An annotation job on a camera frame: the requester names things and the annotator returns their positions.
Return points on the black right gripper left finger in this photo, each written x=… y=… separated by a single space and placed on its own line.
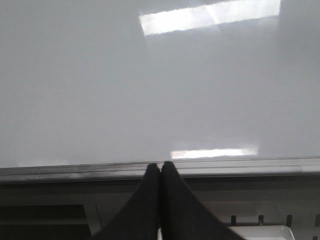
x=138 y=219

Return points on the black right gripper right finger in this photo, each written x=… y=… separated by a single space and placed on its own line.
x=183 y=217

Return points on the white plastic marker tray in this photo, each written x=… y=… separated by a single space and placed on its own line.
x=267 y=232

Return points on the white whiteboard with metal frame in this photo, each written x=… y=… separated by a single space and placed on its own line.
x=99 y=89

